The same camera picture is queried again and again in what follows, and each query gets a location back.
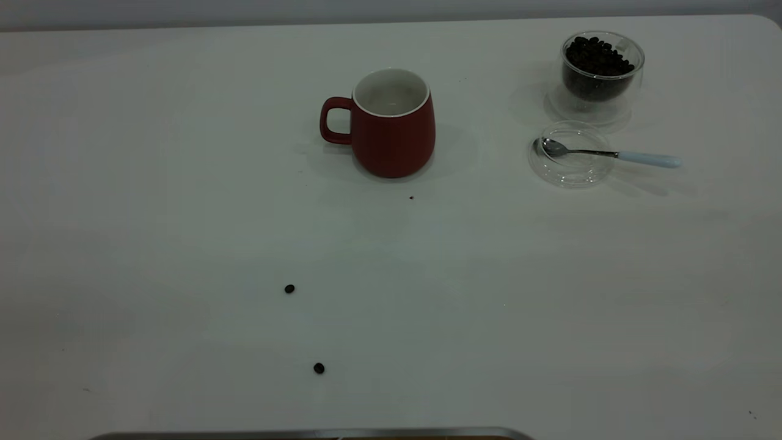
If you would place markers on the red ceramic mug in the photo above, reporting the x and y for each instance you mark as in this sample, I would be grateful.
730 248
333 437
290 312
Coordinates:
391 146

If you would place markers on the clear glass lid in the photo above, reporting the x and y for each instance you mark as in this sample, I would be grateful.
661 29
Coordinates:
571 174

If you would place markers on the coffee beans heap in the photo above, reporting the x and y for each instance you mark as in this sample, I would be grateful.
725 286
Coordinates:
599 61

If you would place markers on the clear glass bowl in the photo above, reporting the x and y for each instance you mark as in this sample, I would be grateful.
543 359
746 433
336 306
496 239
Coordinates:
602 109

